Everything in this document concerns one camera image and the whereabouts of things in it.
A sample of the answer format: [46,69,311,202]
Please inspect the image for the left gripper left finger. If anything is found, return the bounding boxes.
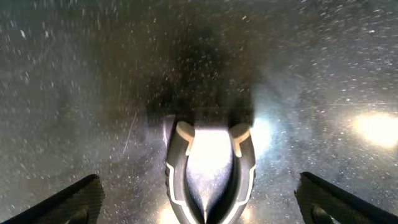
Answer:
[0,174,106,224]

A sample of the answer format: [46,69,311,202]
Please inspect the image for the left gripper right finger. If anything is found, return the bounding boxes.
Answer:
[294,171,398,224]

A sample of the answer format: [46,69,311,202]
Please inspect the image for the black and white pliers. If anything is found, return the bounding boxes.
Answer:
[162,114,257,224]

